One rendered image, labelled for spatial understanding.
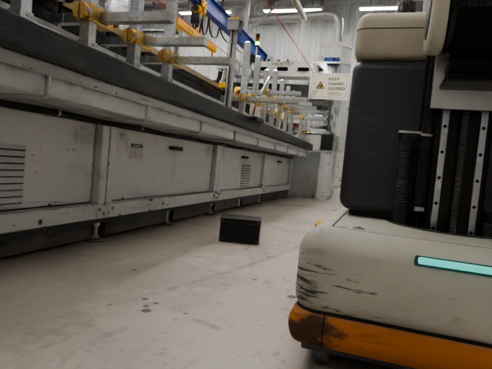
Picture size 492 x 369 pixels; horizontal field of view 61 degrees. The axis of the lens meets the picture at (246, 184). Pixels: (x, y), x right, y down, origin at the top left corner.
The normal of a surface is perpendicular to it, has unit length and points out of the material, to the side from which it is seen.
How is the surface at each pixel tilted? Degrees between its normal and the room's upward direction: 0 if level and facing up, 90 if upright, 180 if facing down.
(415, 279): 90
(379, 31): 90
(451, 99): 90
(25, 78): 90
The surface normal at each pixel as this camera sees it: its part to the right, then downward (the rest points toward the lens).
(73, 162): 0.94, 0.11
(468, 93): -0.31, 0.02
